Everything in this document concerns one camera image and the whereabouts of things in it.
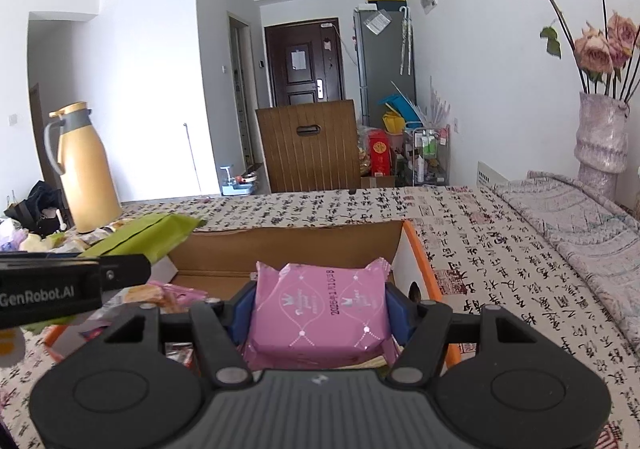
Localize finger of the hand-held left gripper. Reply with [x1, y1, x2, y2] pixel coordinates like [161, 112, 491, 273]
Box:
[0, 253, 152, 291]

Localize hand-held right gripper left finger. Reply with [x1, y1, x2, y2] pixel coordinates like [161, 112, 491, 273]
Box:
[102, 281, 258, 387]

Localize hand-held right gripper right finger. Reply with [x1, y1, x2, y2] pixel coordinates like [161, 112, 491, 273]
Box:
[382, 281, 538, 387]

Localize green snack packet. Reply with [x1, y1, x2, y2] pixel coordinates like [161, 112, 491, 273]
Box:
[77, 213, 207, 264]

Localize pink snack packet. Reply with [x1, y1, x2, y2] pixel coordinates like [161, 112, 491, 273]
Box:
[242, 256, 401, 370]

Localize orange cardboard box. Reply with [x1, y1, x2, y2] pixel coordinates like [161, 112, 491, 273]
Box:
[42, 219, 461, 372]

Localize heap of loose snack packets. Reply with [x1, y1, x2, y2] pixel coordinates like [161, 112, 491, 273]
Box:
[50, 219, 133, 257]

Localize pile of assorted boxed packets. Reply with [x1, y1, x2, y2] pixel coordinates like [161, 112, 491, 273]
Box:
[85, 279, 211, 370]

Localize cream crumpled bag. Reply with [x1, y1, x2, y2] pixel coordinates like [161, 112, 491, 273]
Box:
[20, 233, 56, 255]

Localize purple white plastic bag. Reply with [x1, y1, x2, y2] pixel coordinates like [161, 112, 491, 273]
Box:
[0, 219, 26, 252]

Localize black bag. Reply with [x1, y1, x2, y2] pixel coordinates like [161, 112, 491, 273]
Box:
[5, 180, 66, 237]

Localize yellow thermos jug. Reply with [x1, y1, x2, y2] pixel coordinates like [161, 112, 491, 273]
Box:
[44, 101, 123, 235]

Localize metal rolling cart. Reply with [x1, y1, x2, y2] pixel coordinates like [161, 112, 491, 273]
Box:
[402, 126, 451, 187]

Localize red gift box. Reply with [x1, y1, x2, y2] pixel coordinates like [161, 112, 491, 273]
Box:
[367, 129, 393, 177]

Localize wooden chair back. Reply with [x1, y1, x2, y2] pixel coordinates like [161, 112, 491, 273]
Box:
[255, 99, 362, 194]

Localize white rectangular board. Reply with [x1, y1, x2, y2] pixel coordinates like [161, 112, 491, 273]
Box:
[477, 160, 511, 187]

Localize grey patterned cloth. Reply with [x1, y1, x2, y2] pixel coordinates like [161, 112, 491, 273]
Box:
[492, 170, 640, 345]

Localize pale lilac fan-shaped object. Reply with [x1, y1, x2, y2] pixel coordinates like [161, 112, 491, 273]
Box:
[415, 74, 453, 130]

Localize grey interior door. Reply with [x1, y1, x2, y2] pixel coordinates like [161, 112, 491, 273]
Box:
[227, 11, 256, 170]

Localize dark brown entrance door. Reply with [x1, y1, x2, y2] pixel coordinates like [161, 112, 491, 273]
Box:
[264, 19, 347, 107]

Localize grey refrigerator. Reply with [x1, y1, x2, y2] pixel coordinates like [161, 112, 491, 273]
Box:
[353, 4, 417, 130]

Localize pink white ribbed vase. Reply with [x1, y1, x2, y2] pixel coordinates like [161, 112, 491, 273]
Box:
[574, 91, 630, 200]

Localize white folded umbrella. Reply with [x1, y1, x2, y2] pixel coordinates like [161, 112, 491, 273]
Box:
[398, 5, 416, 77]

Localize clear document sleeve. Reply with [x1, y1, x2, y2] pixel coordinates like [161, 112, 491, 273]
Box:
[361, 9, 393, 36]

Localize dried pink rose bouquet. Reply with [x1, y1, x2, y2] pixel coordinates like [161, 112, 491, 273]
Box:
[505, 0, 640, 102]

